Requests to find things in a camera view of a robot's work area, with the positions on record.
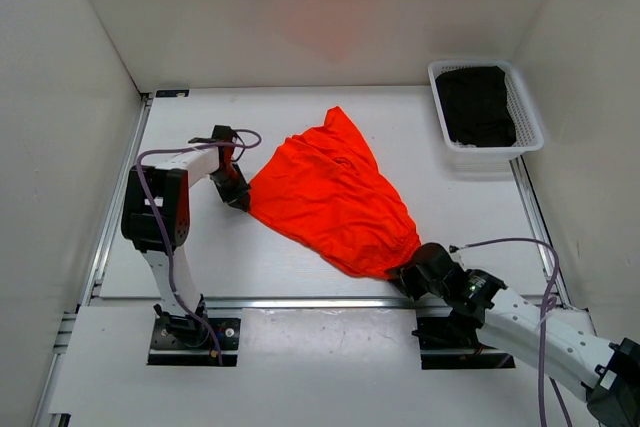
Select black shorts in basket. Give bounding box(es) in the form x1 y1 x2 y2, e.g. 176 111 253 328
435 66 517 148

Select aluminium rail left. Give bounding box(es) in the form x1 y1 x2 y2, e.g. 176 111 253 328
75 93 154 312

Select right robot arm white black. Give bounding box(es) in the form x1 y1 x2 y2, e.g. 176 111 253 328
388 243 639 426

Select orange shorts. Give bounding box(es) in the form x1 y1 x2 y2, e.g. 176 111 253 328
249 107 421 280

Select aluminium rail right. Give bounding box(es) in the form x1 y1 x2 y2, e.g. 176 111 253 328
510 157 573 309

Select aluminium rail front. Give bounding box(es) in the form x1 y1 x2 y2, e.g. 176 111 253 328
89 295 571 311

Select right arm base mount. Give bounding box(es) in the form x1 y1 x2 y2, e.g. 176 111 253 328
412 314 515 371

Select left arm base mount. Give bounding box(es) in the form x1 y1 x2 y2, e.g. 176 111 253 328
147 304 241 367

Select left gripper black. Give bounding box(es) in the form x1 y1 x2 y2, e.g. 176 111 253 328
209 163 251 211

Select aluminium rail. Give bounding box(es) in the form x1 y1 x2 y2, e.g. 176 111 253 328
75 93 154 312
89 295 571 311
510 157 573 309

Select white plastic basket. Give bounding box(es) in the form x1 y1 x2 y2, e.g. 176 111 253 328
428 59 544 171

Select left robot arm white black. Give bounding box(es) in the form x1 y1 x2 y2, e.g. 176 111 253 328
121 125 262 351

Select small dark label sticker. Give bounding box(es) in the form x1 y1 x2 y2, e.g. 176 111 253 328
155 89 190 98

